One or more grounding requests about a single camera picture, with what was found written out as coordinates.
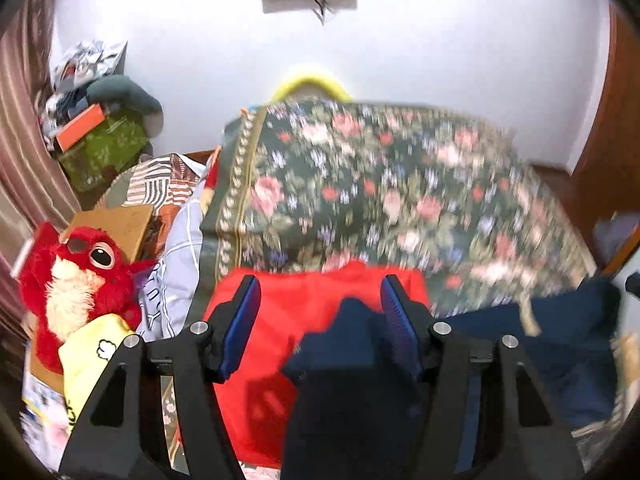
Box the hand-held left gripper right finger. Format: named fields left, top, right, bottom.
left=380, top=274, right=587, bottom=480

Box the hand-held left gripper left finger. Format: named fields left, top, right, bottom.
left=57, top=274, right=263, bottom=480

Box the navy patterned garment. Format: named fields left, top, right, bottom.
left=281, top=275, right=627, bottom=480

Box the red cloth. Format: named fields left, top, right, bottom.
left=177, top=259, right=434, bottom=469

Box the grey white quilt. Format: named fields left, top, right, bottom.
left=134, top=179, right=212, bottom=342

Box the dark floral blanket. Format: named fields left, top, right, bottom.
left=200, top=96, right=599, bottom=307

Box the yellow printed cloth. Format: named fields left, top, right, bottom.
left=57, top=312, right=139, bottom=432

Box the brown cardboard box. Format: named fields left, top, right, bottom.
left=58, top=203, right=155, bottom=264

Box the orange geometric patterned pillow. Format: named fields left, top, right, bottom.
left=95, top=152, right=222, bottom=222

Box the red plush toy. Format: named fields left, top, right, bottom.
left=18, top=221, right=157, bottom=374

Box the printed paper stack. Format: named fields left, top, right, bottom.
left=20, top=374, right=72, bottom=462

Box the grey cloth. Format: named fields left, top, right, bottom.
left=594, top=211, right=640, bottom=267

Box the yellow plastic item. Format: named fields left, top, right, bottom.
left=269, top=71, right=354, bottom=104

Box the grey plush toy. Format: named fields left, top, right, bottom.
left=86, top=74, right=165, bottom=137

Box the orange box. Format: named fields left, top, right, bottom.
left=54, top=103, right=107, bottom=152

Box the wooden door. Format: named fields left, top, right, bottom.
left=569, top=4, right=640, bottom=277

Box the striped brown curtain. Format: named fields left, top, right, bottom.
left=0, top=0, right=84, bottom=313

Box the silver printed bag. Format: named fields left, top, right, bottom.
left=46, top=39, right=129, bottom=112

